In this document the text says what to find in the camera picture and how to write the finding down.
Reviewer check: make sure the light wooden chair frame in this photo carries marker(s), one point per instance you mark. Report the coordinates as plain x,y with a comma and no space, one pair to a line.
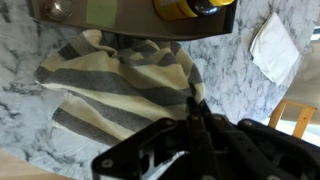
301,118

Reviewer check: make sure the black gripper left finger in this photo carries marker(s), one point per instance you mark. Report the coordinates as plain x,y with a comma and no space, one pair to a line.
198,140

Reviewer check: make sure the yellow container with black cap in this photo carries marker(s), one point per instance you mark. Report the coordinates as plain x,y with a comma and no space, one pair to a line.
173,9

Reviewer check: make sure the shiny metal round knob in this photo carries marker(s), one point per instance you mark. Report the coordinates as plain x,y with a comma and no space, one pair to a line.
58,8

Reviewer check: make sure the pale green flat rectangle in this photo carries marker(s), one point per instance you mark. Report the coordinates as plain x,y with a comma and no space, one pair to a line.
101,13

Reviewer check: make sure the dark grey open box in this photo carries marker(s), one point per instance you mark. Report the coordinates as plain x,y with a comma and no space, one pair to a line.
140,20

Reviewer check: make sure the white folded napkin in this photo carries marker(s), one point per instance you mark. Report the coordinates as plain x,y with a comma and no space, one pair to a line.
275,48

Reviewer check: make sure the grey and cream striped towel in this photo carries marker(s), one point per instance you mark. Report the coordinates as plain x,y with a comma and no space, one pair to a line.
110,83

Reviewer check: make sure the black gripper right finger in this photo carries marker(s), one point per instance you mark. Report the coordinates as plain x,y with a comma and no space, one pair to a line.
253,150

